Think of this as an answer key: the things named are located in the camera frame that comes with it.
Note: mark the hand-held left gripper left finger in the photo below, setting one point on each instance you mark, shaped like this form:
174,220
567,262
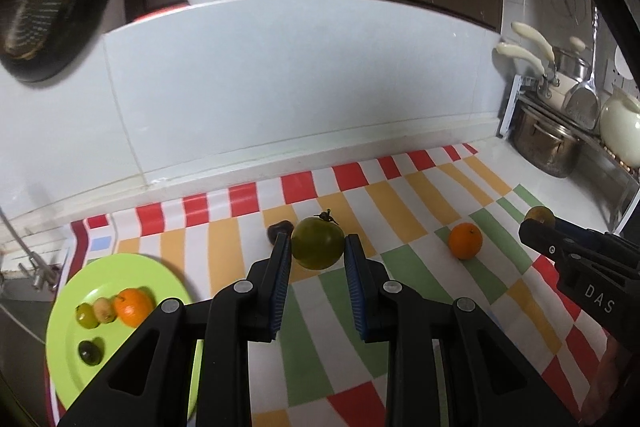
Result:
280,287

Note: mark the steel skimmer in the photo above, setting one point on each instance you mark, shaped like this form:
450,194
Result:
582,104

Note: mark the cream kettle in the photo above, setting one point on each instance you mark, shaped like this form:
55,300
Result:
620,127

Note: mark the red basin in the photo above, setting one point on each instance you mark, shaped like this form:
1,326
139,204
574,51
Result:
160,13

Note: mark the small black round fruit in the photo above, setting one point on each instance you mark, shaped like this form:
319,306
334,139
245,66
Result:
91,352

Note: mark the steel sink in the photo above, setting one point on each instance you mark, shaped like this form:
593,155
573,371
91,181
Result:
20,332

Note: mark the steel gooseneck faucet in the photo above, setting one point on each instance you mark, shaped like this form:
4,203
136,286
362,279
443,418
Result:
42,277

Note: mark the small yellow-orange fruit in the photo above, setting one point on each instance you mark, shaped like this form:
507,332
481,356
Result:
539,213

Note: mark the checkered tablecloth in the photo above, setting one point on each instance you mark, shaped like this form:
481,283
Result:
440,307

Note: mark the small green fruit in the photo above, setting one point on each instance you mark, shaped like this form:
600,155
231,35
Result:
85,316

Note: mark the orange mandarin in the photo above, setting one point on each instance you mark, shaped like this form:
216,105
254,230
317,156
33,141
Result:
132,308

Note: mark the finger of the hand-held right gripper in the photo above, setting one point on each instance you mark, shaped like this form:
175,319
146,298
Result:
575,227
540,234

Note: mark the green tomato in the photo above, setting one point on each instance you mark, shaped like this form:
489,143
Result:
317,244

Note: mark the green plate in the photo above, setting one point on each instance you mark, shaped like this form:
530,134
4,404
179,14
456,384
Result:
75,372

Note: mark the large steel pot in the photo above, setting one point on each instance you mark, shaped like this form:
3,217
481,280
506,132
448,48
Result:
545,142

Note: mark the small beige fruit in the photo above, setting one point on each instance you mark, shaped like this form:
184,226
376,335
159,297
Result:
104,309

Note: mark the dark purple plum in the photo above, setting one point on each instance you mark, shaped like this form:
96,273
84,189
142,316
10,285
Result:
280,228

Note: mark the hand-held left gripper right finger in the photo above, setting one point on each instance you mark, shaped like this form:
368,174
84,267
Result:
357,287

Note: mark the small orange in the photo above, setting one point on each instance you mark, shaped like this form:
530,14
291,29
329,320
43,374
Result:
465,241

